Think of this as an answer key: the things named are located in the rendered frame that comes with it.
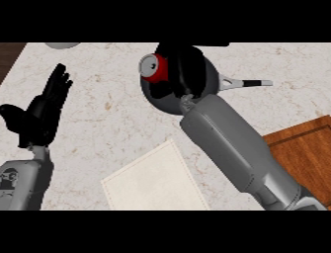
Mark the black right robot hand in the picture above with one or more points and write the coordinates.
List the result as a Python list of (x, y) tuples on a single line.
[(185, 70)]

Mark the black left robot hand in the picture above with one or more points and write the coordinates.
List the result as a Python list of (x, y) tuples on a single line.
[(39, 112)]

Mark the red can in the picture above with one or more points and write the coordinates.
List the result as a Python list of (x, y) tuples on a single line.
[(154, 68)]

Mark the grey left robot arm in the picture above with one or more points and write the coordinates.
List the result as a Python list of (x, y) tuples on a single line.
[(16, 184)]

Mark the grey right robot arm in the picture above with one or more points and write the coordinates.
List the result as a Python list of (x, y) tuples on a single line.
[(235, 145)]

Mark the grey pan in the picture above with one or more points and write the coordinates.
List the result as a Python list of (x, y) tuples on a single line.
[(210, 79)]

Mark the brown wooden cutting board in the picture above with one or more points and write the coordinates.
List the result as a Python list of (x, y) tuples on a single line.
[(309, 158)]

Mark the grey round object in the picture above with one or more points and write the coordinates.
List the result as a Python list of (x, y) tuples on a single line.
[(61, 45)]

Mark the white placemat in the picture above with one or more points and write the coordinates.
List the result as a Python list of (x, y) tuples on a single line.
[(153, 181)]

